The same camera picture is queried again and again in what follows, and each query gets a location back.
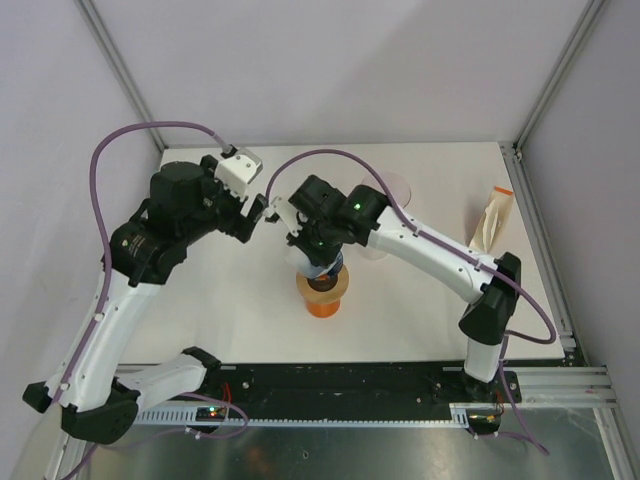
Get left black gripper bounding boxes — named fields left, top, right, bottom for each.
left=180, top=155, right=268, bottom=245

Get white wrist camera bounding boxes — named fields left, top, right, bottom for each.
left=214, top=148, right=263, bottom=200
left=264, top=196, right=302, bottom=237

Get clear glass carafe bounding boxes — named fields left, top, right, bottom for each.
left=361, top=248, right=387, bottom=261

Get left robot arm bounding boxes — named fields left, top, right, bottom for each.
left=23, top=153, right=267, bottom=445

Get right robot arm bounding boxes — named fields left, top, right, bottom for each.
left=272, top=175, right=521, bottom=401

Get white paper coffee filters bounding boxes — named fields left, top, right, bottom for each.
left=468, top=186, right=515, bottom=253

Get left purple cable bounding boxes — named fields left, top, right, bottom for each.
left=47, top=120, right=251, bottom=479

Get pink glass dripper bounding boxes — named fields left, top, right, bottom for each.
left=362, top=171, right=412, bottom=208

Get orange glass carafe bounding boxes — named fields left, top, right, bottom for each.
left=305, top=300, right=341, bottom=318

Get white slotted cable duct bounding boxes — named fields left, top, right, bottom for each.
left=134, top=402, right=469, bottom=429

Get aluminium frame rail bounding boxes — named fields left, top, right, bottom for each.
left=513, top=367, right=618, bottom=409

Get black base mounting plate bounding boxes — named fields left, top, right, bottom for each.
left=163, top=360, right=521, bottom=421

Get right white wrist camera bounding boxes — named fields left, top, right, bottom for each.
left=264, top=196, right=302, bottom=237

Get single white paper filter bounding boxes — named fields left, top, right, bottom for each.
left=286, top=247, right=327, bottom=279

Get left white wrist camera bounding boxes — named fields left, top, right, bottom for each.
left=214, top=148, right=263, bottom=200

